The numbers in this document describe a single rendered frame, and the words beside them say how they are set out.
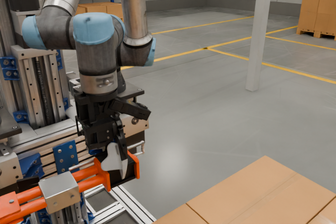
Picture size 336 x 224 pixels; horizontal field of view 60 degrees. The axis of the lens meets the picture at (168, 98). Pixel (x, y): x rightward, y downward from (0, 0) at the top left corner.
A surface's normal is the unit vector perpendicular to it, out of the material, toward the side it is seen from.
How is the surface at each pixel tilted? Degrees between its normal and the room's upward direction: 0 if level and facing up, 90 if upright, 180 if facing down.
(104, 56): 90
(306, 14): 90
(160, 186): 0
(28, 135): 0
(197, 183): 0
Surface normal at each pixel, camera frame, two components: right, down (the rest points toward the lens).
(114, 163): 0.54, 0.01
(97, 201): 0.00, -0.91
